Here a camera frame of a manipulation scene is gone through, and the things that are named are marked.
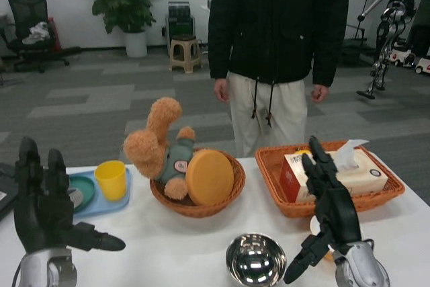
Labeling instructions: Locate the red object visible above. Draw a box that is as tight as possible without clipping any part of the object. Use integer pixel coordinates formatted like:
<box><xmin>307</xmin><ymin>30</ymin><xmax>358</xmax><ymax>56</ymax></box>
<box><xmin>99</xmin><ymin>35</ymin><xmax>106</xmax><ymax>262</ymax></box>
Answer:
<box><xmin>48</xmin><ymin>17</ymin><xmax>63</xmax><ymax>51</ymax></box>

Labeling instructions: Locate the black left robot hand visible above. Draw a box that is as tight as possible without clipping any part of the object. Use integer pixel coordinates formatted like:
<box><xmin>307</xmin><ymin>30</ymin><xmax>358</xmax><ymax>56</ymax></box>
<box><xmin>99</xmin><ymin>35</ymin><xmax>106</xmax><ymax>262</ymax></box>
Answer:
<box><xmin>13</xmin><ymin>136</ymin><xmax>126</xmax><ymax>255</ymax></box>

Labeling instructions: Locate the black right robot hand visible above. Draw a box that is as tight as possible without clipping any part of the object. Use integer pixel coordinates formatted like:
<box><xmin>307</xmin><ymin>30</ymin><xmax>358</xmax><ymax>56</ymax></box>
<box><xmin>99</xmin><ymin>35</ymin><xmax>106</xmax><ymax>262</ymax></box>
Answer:
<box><xmin>283</xmin><ymin>135</ymin><xmax>363</xmax><ymax>285</ymax></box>

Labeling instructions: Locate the teal round plate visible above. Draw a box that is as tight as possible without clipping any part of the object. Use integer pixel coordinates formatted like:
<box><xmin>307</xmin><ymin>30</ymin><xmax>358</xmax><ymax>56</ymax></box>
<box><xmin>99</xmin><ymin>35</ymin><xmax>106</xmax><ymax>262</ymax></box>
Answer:
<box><xmin>69</xmin><ymin>175</ymin><xmax>99</xmax><ymax>214</ymax></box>

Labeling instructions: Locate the shiny metal bowl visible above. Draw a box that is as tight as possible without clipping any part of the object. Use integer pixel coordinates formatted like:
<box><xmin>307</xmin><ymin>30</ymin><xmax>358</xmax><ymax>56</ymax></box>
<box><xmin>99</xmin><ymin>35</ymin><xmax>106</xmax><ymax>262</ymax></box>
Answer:
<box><xmin>225</xmin><ymin>232</ymin><xmax>288</xmax><ymax>285</ymax></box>

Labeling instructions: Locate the person in black jacket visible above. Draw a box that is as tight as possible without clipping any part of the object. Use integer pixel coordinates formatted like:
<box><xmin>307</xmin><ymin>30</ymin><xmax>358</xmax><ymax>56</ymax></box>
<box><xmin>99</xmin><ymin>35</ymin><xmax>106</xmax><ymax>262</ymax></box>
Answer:
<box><xmin>207</xmin><ymin>0</ymin><xmax>351</xmax><ymax>159</ymax></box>

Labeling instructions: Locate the beige and red tissue box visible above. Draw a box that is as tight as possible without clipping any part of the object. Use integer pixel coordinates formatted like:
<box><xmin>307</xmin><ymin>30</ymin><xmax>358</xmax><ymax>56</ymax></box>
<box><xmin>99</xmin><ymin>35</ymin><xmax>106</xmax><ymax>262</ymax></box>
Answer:
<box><xmin>279</xmin><ymin>138</ymin><xmax>389</xmax><ymax>204</ymax></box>

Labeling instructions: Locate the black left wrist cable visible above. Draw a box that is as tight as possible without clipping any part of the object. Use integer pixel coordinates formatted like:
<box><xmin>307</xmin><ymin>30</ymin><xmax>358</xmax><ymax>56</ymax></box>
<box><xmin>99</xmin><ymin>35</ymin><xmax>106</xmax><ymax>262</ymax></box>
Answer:
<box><xmin>12</xmin><ymin>256</ymin><xmax>24</xmax><ymax>287</ymax></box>

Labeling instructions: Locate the orange round disc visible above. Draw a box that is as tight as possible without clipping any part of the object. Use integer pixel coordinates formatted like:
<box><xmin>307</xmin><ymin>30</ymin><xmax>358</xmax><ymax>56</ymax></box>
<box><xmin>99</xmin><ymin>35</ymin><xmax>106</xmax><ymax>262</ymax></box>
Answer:
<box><xmin>185</xmin><ymin>148</ymin><xmax>234</xmax><ymax>206</ymax></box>

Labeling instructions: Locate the silver black humanoid robot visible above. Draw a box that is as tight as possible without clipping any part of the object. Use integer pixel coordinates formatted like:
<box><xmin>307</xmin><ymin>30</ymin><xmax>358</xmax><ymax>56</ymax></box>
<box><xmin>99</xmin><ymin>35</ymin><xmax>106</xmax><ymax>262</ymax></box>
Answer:
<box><xmin>355</xmin><ymin>0</ymin><xmax>425</xmax><ymax>100</ymax></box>

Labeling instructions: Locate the light blue plastic tray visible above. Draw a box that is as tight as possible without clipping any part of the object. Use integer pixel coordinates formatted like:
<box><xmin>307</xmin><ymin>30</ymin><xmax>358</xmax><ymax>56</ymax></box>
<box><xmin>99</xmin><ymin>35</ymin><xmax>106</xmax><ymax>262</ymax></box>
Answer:
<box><xmin>67</xmin><ymin>167</ymin><xmax>131</xmax><ymax>218</ymax></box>

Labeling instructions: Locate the rectangular wicker basket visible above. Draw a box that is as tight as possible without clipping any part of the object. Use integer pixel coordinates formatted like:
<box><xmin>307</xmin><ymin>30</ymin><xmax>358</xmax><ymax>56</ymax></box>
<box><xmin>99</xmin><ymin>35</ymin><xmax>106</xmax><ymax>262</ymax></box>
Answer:
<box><xmin>255</xmin><ymin>138</ymin><xmax>406</xmax><ymax>218</ymax></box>

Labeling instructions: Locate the black flat device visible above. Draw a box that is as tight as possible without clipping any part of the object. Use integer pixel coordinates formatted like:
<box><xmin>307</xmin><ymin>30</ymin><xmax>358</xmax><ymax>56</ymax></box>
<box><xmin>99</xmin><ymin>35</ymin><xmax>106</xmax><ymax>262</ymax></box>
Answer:
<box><xmin>0</xmin><ymin>162</ymin><xmax>17</xmax><ymax>222</ymax></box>

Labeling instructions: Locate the white wheeled device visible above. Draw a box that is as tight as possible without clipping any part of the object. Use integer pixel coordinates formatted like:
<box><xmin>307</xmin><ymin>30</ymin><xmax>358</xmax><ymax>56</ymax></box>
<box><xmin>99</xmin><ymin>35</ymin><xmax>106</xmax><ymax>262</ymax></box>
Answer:
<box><xmin>391</xmin><ymin>48</ymin><xmax>416</xmax><ymax>68</ymax></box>
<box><xmin>415</xmin><ymin>55</ymin><xmax>430</xmax><ymax>75</ymax></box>

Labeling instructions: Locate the black office chair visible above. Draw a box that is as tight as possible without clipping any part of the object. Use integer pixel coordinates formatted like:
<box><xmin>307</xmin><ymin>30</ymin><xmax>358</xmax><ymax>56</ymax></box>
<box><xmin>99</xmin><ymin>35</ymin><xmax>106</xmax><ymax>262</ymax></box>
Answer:
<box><xmin>0</xmin><ymin>0</ymin><xmax>83</xmax><ymax>74</ymax></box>

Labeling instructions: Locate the grey scrubbing brush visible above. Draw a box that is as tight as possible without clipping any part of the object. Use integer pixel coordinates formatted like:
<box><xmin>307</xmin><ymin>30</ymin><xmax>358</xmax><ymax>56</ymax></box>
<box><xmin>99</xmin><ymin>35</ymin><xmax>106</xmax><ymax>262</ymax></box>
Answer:
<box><xmin>69</xmin><ymin>187</ymin><xmax>85</xmax><ymax>210</ymax></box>

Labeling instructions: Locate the brown plush bunny toy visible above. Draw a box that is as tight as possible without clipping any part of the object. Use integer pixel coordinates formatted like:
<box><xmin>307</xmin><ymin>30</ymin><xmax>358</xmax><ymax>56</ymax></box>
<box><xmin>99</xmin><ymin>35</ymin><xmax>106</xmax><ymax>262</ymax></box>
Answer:
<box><xmin>123</xmin><ymin>96</ymin><xmax>196</xmax><ymax>200</ymax></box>

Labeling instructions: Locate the beige plastic stool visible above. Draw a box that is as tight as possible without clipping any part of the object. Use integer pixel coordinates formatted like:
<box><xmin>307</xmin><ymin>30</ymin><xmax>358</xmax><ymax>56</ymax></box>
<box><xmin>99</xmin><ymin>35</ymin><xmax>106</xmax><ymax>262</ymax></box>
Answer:
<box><xmin>168</xmin><ymin>34</ymin><xmax>204</xmax><ymax>75</ymax></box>

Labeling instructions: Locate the yellow plastic cup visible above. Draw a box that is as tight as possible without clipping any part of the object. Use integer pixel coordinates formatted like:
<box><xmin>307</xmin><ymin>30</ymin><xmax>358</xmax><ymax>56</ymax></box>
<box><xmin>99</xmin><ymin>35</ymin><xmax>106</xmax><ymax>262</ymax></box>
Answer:
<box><xmin>94</xmin><ymin>161</ymin><xmax>128</xmax><ymax>202</ymax></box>

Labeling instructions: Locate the round wicker basket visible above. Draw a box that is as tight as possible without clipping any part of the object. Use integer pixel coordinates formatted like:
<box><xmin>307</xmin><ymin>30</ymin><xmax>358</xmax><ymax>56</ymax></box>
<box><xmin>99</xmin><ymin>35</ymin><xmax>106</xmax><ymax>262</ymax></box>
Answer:
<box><xmin>149</xmin><ymin>147</ymin><xmax>247</xmax><ymax>219</ymax></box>

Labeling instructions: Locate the black treadmill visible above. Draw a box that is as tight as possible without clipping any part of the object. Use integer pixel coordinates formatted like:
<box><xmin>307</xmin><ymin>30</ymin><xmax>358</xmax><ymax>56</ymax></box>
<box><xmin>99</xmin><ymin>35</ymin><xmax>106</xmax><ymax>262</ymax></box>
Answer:
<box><xmin>341</xmin><ymin>24</ymin><xmax>379</xmax><ymax>67</ymax></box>

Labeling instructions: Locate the grey white cloth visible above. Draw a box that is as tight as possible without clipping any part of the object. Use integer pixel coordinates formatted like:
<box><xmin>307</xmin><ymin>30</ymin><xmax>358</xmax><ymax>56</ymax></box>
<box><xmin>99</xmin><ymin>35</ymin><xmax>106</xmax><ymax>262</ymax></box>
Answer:
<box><xmin>21</xmin><ymin>21</ymin><xmax>50</xmax><ymax>45</ymax></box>

